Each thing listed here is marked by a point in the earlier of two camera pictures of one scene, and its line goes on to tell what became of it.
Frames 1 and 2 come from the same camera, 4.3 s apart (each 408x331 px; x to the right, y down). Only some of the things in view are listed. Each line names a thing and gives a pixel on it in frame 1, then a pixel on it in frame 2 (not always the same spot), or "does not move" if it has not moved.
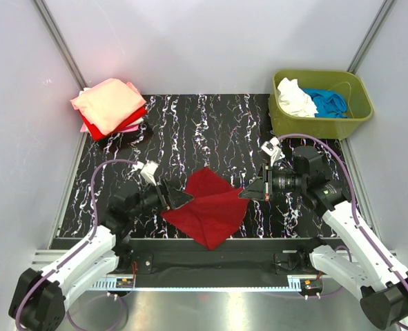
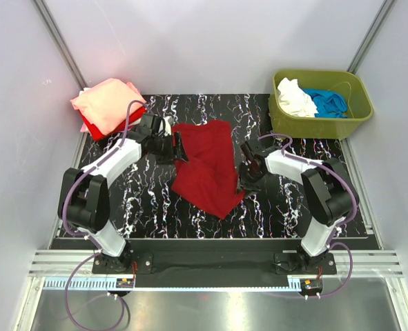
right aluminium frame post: x=384 y=11 does not move
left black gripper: x=169 y=197 to x=174 y=152
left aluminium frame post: x=59 y=41 does not move
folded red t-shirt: x=98 y=136 does not move
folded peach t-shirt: x=108 y=103 does not move
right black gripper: x=262 y=188 to x=250 y=187
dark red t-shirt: x=215 y=211 to x=210 y=178
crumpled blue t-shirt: x=328 y=103 does not move
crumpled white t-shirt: x=294 y=101 does not move
